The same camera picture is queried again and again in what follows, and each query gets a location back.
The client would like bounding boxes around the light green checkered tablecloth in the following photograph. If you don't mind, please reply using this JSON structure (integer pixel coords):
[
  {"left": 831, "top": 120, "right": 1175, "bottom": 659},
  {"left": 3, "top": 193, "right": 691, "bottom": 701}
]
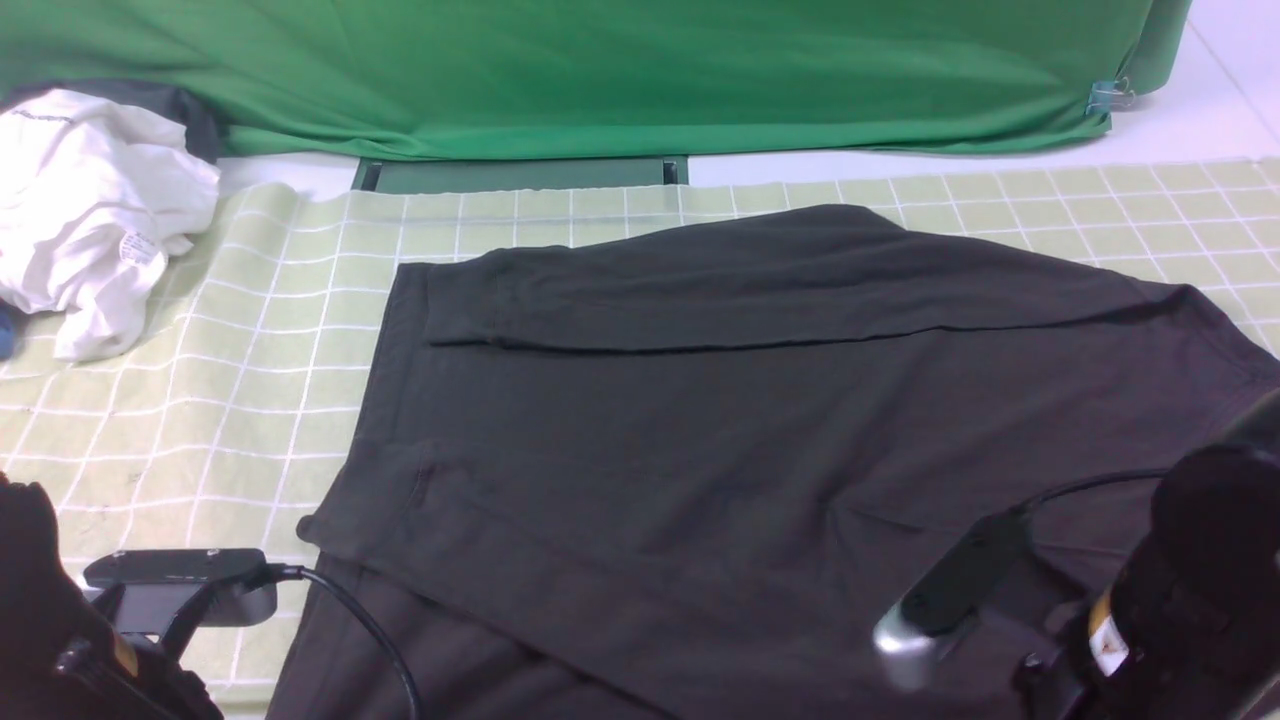
[{"left": 3, "top": 158, "right": 1277, "bottom": 719}]

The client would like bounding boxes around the crumpled white shirt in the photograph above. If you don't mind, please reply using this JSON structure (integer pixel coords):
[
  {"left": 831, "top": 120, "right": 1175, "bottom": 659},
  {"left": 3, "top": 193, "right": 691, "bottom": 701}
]
[{"left": 1, "top": 79, "right": 221, "bottom": 363}]

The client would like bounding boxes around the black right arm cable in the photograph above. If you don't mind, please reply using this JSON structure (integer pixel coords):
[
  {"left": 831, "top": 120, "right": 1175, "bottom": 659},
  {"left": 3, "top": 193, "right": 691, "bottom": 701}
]
[{"left": 1010, "top": 468, "right": 1171, "bottom": 516}]

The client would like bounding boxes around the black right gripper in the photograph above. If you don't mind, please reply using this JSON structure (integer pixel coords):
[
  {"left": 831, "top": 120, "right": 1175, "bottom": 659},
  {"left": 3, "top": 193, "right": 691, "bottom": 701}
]
[{"left": 1012, "top": 445, "right": 1277, "bottom": 719}]

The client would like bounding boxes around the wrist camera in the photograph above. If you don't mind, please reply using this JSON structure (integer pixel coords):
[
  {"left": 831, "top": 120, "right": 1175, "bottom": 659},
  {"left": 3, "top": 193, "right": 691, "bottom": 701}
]
[
  {"left": 83, "top": 548, "right": 278, "bottom": 635},
  {"left": 873, "top": 509, "right": 1029, "bottom": 674}
]

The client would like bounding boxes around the green backdrop cloth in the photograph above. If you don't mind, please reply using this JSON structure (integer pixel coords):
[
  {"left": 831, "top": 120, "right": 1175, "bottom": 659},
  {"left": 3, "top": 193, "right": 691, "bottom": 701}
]
[{"left": 1, "top": 1, "right": 1190, "bottom": 160}]

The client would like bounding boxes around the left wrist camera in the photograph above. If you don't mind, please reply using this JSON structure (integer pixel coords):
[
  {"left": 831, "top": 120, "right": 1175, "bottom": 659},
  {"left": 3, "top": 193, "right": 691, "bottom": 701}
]
[{"left": 83, "top": 548, "right": 278, "bottom": 635}]

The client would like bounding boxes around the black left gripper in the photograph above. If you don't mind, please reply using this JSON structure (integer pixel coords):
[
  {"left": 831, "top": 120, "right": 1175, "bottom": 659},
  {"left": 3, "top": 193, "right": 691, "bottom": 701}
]
[{"left": 1, "top": 477, "right": 223, "bottom": 719}]

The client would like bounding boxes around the dark gray long-sleeve shirt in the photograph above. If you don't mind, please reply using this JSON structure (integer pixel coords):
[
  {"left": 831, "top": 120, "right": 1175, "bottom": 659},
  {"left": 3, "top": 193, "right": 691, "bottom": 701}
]
[{"left": 298, "top": 205, "right": 1277, "bottom": 719}]

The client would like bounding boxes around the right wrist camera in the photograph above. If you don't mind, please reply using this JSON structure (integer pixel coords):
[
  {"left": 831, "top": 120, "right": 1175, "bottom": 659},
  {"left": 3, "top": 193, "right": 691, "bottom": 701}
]
[{"left": 873, "top": 509, "right": 1029, "bottom": 674}]

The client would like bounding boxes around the small blue object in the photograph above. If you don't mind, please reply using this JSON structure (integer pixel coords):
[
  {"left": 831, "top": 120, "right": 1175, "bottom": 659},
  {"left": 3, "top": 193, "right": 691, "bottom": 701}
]
[{"left": 0, "top": 307, "right": 17, "bottom": 361}]

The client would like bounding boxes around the blue binder clip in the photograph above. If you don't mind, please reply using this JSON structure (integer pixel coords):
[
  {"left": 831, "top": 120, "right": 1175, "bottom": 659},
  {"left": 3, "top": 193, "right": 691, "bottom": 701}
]
[{"left": 1084, "top": 76, "right": 1139, "bottom": 117}]

